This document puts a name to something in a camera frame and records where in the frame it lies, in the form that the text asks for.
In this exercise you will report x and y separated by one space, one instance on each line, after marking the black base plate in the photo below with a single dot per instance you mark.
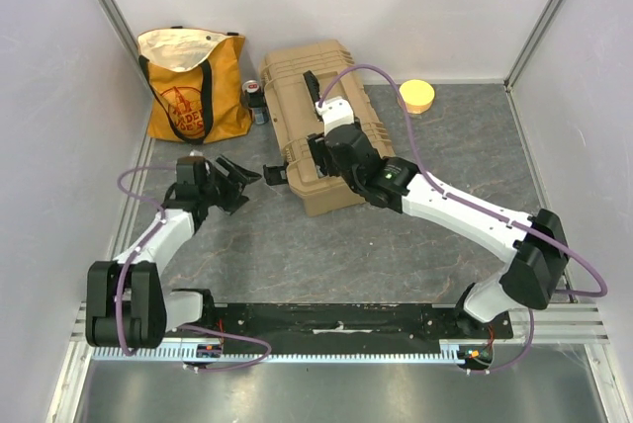
432 322

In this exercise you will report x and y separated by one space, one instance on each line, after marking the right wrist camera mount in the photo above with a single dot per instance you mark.
334 112

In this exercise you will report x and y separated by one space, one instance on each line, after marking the tan plastic tool box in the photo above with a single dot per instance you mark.
293 80

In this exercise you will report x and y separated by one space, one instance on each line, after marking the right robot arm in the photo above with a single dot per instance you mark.
529 246

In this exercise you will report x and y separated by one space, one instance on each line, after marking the yellow tote bag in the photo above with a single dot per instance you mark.
194 78

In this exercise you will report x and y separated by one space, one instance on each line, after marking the slotted cable duct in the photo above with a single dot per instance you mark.
201 351

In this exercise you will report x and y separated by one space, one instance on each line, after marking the energy drink can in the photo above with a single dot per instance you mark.
256 102

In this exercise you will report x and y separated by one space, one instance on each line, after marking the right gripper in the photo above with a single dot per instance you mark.
316 147

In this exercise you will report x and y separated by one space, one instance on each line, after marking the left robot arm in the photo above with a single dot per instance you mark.
127 306

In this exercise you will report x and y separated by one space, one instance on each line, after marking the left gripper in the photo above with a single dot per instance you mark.
234 188

